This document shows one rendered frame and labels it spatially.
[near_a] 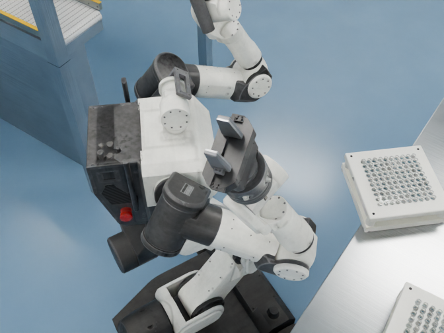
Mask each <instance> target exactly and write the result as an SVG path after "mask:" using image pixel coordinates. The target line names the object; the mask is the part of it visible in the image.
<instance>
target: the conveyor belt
mask: <svg viewBox="0 0 444 333"><path fill-rule="evenodd" d="M53 1H54V5H55V9H56V13H57V17H58V19H59V23H60V26H61V31H62V33H63V37H64V40H65V45H68V44H69V43H71V42H72V41H74V39H76V38H77V37H79V36H80V35H82V34H83V33H84V32H86V31H87V30H88V29H89V28H91V27H92V26H94V25H95V24H96V23H98V22H99V21H100V20H102V15H101V13H100V12H99V11H98V10H96V9H94V8H92V7H89V6H87V5H84V4H82V3H80V2H78V1H76V0H53ZM0 9H1V10H2V11H5V12H6V13H9V14H10V15H13V16H15V17H17V18H19V19H21V20H23V21H26V22H28V23H30V24H32V25H34V26H36V23H35V20H34V17H33V14H32V11H31V8H30V5H29V2H28V0H0ZM36 27H37V26H36Z"/></svg>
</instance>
